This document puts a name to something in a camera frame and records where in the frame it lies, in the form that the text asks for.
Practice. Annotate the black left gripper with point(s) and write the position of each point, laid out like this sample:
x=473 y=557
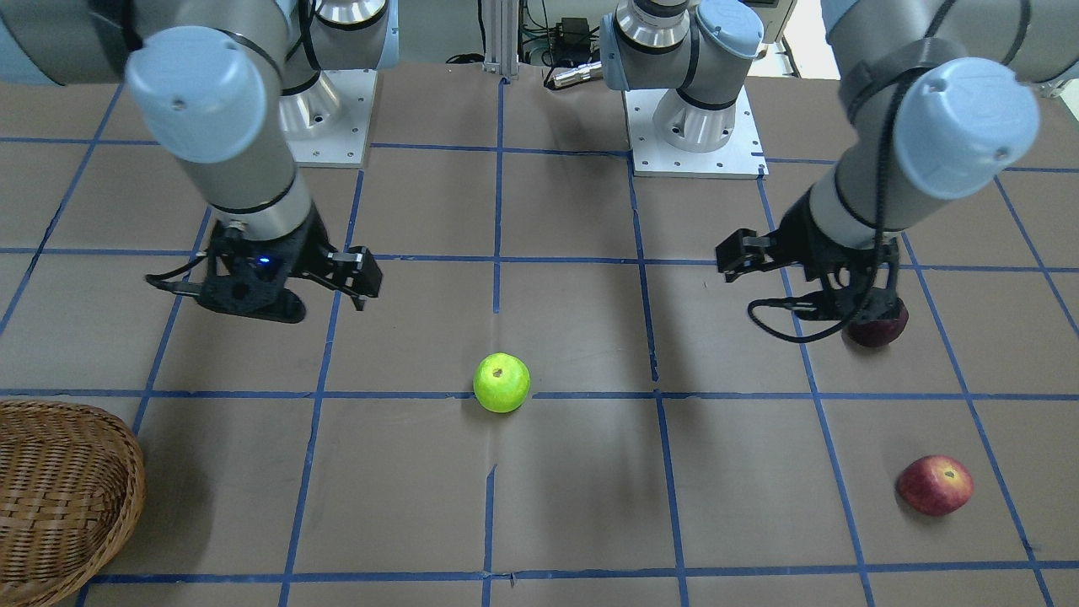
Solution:
x=799 y=238

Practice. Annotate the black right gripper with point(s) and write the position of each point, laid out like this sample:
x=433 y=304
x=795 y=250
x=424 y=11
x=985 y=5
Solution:
x=314 y=245

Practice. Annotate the dark red apple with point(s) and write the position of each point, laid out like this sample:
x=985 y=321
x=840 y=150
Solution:
x=880 y=332

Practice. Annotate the green apple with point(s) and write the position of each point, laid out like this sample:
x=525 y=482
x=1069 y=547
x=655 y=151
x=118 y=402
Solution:
x=501 y=382

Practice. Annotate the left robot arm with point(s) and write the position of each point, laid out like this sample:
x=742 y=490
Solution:
x=940 y=94

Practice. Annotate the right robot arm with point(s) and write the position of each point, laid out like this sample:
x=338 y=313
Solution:
x=226 y=87

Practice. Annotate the woven wicker basket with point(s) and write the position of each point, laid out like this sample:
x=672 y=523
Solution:
x=73 y=486

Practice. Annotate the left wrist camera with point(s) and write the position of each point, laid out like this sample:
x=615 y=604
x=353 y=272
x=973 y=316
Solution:
x=839 y=308

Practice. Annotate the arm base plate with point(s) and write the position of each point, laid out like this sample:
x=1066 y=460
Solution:
x=672 y=139
x=327 y=124

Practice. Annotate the aluminium frame post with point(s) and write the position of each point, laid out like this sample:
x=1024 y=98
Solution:
x=501 y=27

